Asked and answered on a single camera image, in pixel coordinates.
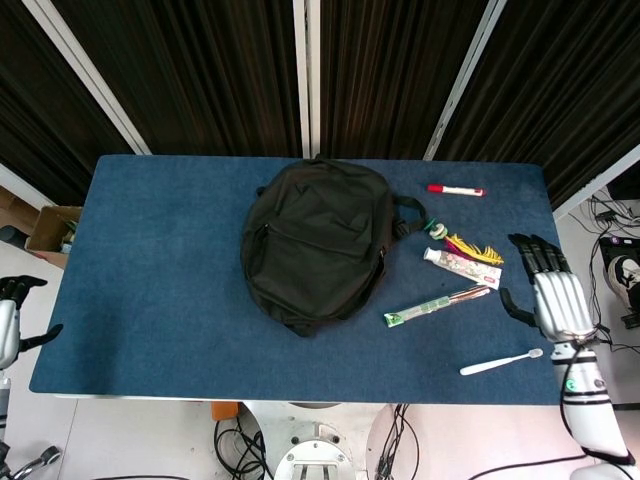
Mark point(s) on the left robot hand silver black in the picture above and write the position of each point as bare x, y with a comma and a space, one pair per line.
7, 330

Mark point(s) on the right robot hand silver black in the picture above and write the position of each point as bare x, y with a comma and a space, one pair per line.
560, 300

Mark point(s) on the black backpack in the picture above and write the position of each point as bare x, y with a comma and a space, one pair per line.
315, 250

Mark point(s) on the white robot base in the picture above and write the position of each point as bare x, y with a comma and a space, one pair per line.
310, 445

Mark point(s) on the black and white shoe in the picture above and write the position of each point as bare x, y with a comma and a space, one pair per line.
625, 275

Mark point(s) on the white toothbrush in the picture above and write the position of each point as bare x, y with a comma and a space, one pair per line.
492, 366

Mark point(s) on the yellow pink feather shuttlecock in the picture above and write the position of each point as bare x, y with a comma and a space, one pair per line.
475, 249

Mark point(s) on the white toothpaste tube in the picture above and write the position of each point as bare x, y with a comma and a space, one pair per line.
465, 267

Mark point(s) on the cardboard box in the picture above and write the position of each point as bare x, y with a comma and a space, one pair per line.
45, 232

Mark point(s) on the blue table mat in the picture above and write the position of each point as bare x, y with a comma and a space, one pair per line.
150, 300

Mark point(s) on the red and white marker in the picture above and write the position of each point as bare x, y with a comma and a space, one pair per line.
457, 190

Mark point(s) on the black pleated curtain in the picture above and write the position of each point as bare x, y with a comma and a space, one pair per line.
390, 75
40, 100
200, 75
550, 90

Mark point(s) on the orange box under table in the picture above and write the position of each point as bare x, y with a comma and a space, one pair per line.
225, 411

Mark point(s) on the white frame post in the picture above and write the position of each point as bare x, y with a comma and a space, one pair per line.
595, 182
462, 80
306, 75
90, 75

